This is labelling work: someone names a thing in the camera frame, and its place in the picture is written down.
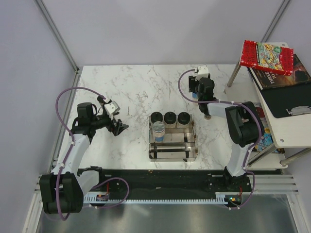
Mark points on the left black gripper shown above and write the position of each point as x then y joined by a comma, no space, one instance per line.
119,125

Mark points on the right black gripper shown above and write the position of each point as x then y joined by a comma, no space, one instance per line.
192,83

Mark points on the black-cap spice bottle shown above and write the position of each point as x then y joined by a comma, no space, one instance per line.
100,100
208,117

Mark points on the black knob-lid glass jar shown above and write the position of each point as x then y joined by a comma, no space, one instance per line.
155,117

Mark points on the clear three-slot organizer tray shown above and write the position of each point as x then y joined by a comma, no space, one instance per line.
178,145

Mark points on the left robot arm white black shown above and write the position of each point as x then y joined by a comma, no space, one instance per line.
64,188

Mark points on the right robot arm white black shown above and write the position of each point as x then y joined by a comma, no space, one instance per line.
244,125

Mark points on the dark hardcover book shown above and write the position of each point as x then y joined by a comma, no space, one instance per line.
267,80

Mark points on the red children's book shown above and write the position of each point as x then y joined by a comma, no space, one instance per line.
267,57

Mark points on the black clipboard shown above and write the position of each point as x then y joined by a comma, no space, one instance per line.
288,101

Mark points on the white side table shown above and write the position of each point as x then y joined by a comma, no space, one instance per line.
287,133

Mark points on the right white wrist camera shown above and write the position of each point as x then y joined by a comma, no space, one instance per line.
201,71

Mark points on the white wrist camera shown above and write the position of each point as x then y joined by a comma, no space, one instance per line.
201,71
111,107

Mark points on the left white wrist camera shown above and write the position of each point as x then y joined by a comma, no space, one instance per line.
111,107

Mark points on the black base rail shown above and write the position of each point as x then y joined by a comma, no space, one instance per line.
165,184

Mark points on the white slotted cable duct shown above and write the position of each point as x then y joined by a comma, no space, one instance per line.
97,198

